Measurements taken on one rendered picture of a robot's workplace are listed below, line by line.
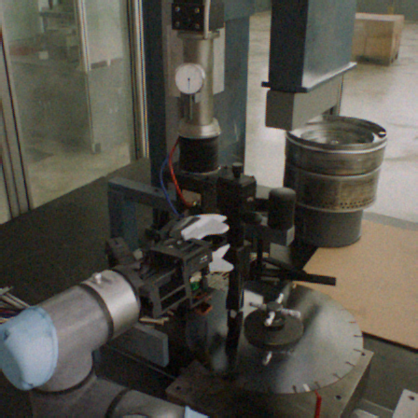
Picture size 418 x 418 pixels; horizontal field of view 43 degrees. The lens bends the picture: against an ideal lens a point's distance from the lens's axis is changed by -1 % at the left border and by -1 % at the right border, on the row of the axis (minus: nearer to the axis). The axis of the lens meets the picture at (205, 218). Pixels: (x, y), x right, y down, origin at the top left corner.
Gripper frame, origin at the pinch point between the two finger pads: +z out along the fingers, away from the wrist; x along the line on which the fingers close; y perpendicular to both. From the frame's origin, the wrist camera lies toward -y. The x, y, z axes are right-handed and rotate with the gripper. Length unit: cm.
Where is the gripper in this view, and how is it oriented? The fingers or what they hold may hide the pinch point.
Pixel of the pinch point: (216, 233)
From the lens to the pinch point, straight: 78.9
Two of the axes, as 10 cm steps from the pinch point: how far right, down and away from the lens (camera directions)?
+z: 6.7, -3.4, 6.6
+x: -1.2, -9.3, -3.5
